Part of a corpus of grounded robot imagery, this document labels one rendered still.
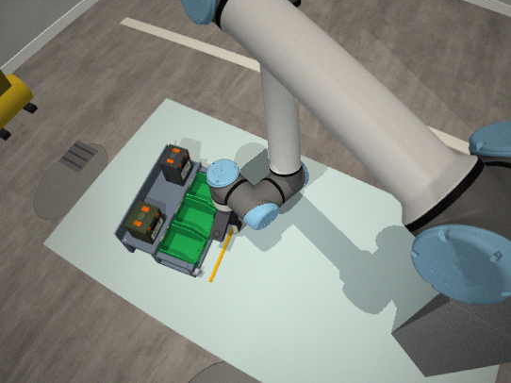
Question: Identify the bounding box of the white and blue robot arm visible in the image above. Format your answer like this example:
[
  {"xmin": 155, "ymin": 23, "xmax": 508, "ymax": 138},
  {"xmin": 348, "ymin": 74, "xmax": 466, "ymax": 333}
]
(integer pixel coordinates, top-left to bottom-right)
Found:
[{"xmin": 181, "ymin": 0, "xmax": 511, "ymax": 305}]

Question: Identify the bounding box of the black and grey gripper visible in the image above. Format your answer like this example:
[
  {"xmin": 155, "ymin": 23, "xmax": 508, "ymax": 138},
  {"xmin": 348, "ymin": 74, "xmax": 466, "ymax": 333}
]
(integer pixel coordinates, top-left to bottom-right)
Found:
[{"xmin": 229, "ymin": 211, "xmax": 242, "ymax": 234}]

